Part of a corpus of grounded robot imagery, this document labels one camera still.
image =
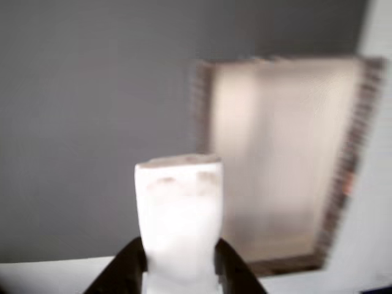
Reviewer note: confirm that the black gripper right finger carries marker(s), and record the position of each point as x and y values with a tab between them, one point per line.
235	272

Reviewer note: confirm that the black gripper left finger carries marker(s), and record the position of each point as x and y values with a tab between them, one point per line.
122	269

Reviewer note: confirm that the white rectangular block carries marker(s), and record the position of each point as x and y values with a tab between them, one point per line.
180	220

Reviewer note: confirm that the stone-patterned cardboard box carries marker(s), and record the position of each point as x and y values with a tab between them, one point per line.
275	153

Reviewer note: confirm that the grey table mat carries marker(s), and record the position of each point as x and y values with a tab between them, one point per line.
92	107

